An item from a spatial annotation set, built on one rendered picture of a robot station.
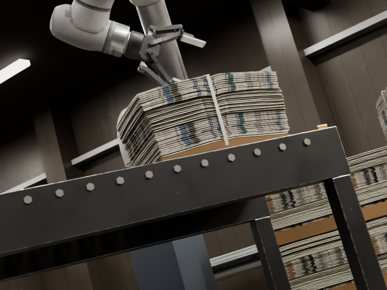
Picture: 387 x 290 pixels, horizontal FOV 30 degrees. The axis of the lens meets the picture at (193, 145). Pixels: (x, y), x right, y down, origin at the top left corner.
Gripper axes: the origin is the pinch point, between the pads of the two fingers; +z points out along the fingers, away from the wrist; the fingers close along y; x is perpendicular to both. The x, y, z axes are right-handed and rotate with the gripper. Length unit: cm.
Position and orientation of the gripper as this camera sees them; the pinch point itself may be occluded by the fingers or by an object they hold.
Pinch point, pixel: (196, 64)
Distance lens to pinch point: 204.0
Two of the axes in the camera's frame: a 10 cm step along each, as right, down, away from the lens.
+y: -2.0, 9.2, -3.4
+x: 2.8, -2.8, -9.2
